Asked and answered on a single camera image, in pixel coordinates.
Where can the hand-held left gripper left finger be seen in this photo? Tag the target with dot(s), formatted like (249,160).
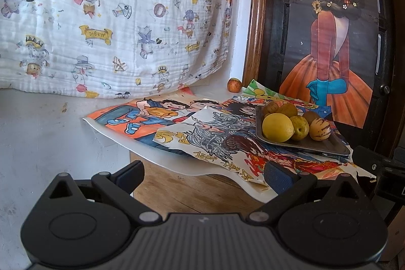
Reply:
(133,175)

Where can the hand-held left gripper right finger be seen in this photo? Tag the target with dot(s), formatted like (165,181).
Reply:
(277,178)

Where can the metal tray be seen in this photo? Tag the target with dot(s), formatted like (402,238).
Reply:
(316,148)

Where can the yellow lemon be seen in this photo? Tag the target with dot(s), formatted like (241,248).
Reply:
(277,128)

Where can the round yellow-green pear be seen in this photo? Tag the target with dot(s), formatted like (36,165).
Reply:
(299,128)

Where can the striped pepino melon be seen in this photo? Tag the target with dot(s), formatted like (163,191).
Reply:
(320,130)

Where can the green pear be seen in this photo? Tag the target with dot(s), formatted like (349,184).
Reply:
(288,110)

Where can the brown potato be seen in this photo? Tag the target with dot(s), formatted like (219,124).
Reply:
(270,108)

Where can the brown kiwi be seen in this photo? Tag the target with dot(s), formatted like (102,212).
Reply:
(311,116)

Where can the red and orange cartoon drawing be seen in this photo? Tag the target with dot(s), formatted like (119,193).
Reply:
(316,167)

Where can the cartoon boys drawing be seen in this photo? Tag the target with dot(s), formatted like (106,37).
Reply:
(142,111)

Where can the grey-haired warrior drawing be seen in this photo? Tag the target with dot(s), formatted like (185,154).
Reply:
(215,130)

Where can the yellow bear drawing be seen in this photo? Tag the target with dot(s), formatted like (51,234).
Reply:
(256,89)

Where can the red apple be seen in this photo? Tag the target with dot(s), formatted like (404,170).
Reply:
(234,85)

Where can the black door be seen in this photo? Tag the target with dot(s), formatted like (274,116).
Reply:
(275,36)

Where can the white printed blanket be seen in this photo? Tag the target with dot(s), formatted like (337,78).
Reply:
(95,4)

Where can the wall poster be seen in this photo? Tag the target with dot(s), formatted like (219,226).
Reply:
(329,51)

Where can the wooden door frame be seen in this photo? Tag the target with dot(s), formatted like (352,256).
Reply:
(258,4)

